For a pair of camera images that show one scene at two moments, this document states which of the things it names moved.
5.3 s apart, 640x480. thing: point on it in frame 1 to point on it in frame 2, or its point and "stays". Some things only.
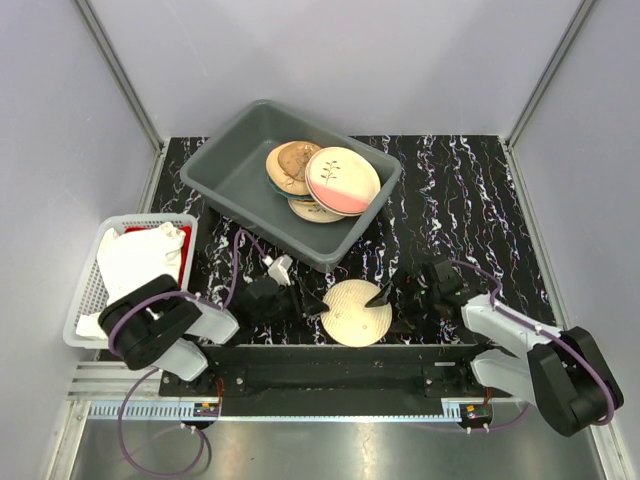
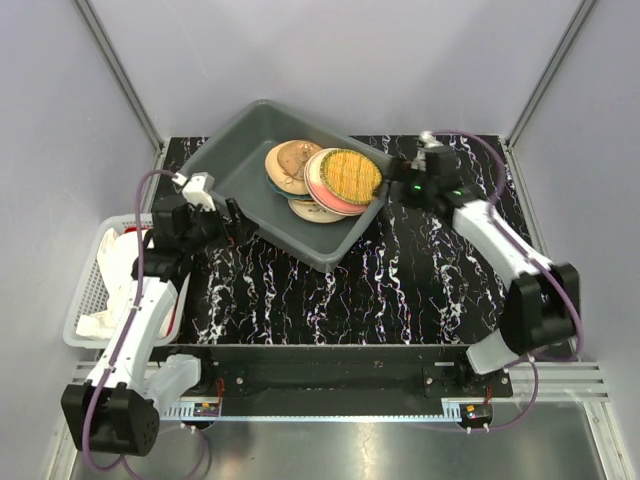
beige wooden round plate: x=349 y=320 to x=350 y=175
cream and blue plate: x=310 y=211 stays
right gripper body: x=415 y=303 to x=414 y=188
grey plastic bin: x=228 y=179 stays
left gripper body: x=284 y=307 to x=208 y=230
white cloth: x=130 y=256 stays
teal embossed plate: x=288 y=195 stays
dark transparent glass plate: x=293 y=158 stays
